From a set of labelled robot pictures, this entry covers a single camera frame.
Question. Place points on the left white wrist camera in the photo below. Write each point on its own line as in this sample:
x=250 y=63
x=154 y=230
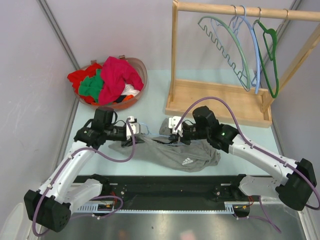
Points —
x=133 y=127

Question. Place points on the light blue plastic hanger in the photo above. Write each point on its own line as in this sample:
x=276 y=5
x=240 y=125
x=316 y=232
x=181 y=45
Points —
x=235 y=23

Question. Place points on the dark green velvet hanger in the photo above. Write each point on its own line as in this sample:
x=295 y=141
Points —
x=271 y=53

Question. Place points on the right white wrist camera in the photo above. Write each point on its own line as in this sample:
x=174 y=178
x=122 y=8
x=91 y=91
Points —
x=175 y=129

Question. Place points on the light blue slotted cable duct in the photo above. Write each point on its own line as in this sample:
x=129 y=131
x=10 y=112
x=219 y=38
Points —
x=100 y=207

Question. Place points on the light green plastic hanger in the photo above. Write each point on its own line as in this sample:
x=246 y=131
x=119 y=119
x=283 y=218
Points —
x=237 y=47

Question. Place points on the red garment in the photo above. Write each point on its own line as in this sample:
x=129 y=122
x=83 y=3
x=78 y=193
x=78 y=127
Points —
x=78 y=76

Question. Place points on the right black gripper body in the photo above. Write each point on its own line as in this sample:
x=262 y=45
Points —
x=190 y=132

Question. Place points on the transparent pink laundry basket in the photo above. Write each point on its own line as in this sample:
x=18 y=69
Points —
x=139 y=66

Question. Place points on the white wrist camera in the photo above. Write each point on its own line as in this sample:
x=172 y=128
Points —
x=133 y=127
x=175 y=129

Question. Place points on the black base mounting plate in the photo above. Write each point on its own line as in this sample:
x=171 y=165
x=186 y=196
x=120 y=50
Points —
x=173 y=189

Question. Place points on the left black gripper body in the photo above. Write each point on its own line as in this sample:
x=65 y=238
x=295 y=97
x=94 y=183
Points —
x=126 y=142

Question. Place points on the white garment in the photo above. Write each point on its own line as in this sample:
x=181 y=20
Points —
x=129 y=90

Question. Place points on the green garment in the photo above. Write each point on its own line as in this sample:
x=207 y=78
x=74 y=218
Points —
x=92 y=86

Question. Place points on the magenta garment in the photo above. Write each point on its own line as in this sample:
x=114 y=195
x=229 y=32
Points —
x=116 y=73

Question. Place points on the wooden clothes rack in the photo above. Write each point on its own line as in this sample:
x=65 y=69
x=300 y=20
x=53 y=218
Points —
x=251 y=109

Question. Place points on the blue wavy hanger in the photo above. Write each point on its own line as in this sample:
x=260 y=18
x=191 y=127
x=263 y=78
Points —
x=220 y=47

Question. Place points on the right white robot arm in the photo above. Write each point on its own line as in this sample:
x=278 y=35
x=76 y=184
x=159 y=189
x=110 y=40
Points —
x=289 y=180

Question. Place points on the light blue wire hanger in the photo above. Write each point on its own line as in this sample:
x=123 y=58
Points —
x=150 y=132

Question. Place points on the aluminium rail frame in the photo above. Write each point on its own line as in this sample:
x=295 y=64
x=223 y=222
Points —
x=268 y=219

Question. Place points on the grey t shirt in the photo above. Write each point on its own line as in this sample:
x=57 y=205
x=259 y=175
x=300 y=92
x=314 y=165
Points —
x=175 y=155

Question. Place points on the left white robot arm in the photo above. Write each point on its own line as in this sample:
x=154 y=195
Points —
x=53 y=203

